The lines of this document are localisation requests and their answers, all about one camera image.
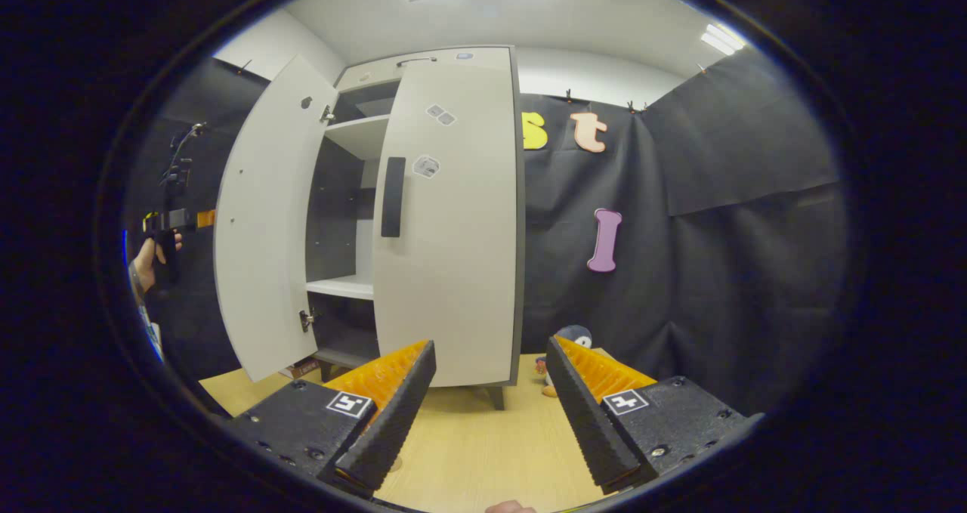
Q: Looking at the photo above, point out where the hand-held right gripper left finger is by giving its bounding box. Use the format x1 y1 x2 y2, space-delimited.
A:
227 339 438 493

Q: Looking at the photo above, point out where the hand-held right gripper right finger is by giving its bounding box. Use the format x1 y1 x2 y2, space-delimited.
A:
545 335 757 495

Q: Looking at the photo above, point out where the white cabinet door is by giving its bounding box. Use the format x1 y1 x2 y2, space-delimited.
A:
214 54 339 384
372 61 521 388

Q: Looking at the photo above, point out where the white and grey cabinet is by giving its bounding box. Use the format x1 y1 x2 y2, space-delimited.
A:
304 45 527 412

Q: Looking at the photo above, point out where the white cabinet shelf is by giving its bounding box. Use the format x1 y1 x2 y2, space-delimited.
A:
325 114 391 161
306 273 375 301

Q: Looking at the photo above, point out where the penguin plush toy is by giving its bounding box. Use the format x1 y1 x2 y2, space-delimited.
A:
535 324 595 399

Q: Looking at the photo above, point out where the black backdrop cloth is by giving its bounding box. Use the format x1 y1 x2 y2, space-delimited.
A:
125 56 270 382
520 48 848 417

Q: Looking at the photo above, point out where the small stack of books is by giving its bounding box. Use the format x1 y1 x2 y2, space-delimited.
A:
278 357 323 381

